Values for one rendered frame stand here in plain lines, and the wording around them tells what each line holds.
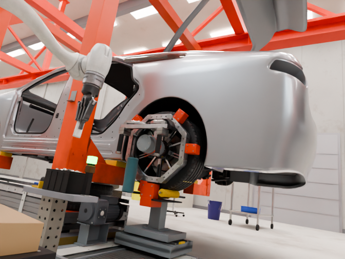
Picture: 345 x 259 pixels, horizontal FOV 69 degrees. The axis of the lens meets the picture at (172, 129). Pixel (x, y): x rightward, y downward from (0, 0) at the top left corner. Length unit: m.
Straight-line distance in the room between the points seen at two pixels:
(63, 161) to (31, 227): 1.10
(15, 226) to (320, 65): 9.98
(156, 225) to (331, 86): 8.60
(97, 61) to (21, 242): 0.75
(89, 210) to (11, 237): 1.08
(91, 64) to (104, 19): 1.19
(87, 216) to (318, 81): 9.05
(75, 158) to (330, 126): 8.43
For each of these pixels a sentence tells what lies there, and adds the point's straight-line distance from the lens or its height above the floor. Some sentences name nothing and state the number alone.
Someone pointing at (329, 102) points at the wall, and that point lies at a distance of 9.71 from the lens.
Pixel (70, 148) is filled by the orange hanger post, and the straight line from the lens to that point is 1.96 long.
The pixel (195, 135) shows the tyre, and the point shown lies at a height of 0.97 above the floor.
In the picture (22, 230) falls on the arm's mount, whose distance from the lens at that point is 0.92.
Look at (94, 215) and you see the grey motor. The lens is 1.93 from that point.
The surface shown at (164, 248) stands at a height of 0.14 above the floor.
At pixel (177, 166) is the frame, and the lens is 1.86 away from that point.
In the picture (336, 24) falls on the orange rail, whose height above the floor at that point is 3.16.
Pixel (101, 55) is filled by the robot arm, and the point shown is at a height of 1.08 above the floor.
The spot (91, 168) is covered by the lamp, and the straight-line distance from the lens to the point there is 1.42.
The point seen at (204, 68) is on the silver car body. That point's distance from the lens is 2.14.
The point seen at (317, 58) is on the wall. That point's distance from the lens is 10.41.
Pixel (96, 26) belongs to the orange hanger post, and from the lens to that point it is 2.31.
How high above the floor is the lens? 0.54
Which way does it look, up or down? 13 degrees up
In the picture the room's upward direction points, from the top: 8 degrees clockwise
